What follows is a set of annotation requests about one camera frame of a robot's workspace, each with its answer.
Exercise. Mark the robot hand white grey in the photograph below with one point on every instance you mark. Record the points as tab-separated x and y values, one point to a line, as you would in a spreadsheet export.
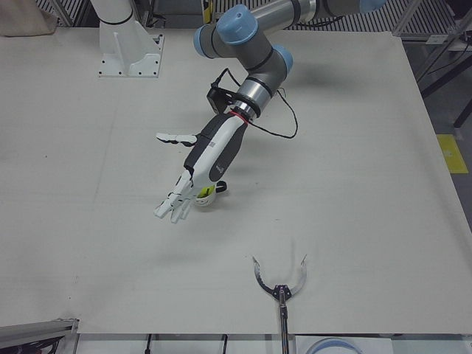
217	151

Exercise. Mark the yellow tennis ball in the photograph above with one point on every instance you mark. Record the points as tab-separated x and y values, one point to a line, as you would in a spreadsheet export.
207	191

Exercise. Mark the UR5e robot arm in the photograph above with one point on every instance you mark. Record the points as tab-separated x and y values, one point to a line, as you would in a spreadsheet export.
258	48

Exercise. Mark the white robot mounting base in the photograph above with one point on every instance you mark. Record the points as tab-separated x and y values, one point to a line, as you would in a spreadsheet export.
129	51

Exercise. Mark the metal reacher grabber tool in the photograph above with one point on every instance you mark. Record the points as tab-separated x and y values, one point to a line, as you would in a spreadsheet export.
282	295

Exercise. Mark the beige cloth bag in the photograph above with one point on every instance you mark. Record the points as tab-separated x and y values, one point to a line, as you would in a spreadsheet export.
22	18

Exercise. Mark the black stand legs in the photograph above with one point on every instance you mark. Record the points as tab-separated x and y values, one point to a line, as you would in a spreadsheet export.
439	62

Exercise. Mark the aluminium profile bar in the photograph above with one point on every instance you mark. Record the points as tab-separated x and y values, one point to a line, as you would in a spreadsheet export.
37	328

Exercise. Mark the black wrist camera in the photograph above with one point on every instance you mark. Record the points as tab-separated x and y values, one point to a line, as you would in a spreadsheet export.
217	99

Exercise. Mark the aluminium rail frame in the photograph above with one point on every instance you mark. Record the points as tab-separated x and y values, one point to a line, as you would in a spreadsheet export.
416	18

